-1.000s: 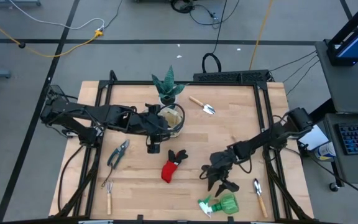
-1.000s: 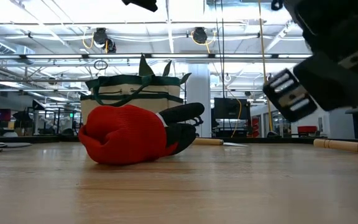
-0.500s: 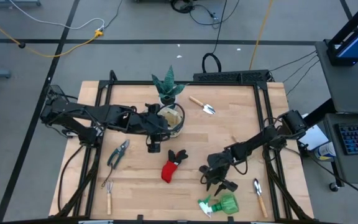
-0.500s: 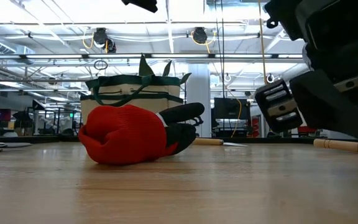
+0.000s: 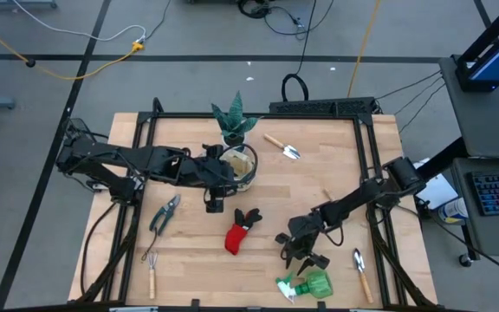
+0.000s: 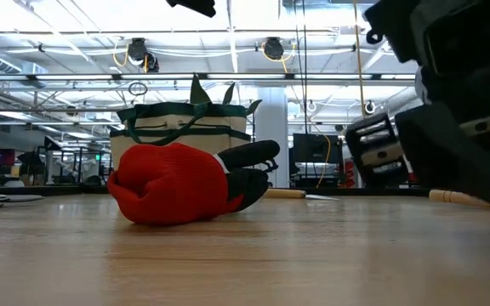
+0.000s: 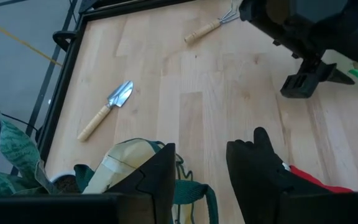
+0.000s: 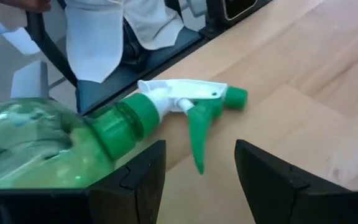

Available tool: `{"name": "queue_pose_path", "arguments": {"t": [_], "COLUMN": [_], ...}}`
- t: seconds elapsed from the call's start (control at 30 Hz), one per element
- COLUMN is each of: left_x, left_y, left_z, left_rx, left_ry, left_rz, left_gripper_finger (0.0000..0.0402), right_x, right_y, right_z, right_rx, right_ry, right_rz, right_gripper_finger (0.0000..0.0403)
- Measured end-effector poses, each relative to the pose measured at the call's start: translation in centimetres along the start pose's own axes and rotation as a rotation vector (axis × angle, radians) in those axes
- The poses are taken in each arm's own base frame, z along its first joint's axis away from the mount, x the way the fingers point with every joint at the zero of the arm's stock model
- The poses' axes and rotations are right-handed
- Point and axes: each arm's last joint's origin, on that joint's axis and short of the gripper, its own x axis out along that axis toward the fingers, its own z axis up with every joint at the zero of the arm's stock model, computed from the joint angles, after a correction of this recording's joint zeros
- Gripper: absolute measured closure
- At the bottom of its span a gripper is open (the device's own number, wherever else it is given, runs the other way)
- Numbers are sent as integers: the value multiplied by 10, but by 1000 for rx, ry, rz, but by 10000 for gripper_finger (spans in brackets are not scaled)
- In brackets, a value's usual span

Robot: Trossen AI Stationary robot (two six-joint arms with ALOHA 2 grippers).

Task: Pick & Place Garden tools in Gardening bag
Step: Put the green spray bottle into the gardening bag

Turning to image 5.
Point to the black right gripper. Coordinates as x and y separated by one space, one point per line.
303 234

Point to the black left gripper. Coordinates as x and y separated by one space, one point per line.
217 173

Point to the cream canvas green-trim gardening bag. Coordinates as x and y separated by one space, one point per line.
241 167

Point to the green plastic spray bottle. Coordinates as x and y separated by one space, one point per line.
316 284

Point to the green pruning shears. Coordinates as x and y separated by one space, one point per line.
165 214

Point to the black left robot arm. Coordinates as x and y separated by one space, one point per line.
102 156

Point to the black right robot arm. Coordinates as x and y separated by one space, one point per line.
353 199

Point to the green plant in white pot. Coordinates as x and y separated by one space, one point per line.
234 123

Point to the black perforated power box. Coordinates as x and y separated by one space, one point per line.
319 107

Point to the white paper sheet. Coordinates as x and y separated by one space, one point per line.
438 193

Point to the white blue yellow can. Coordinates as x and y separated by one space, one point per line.
453 211

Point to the grey workstation cart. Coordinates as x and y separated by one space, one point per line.
483 121

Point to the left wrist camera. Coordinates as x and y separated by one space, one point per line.
215 203

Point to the black metal table frame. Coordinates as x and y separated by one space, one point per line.
189 115

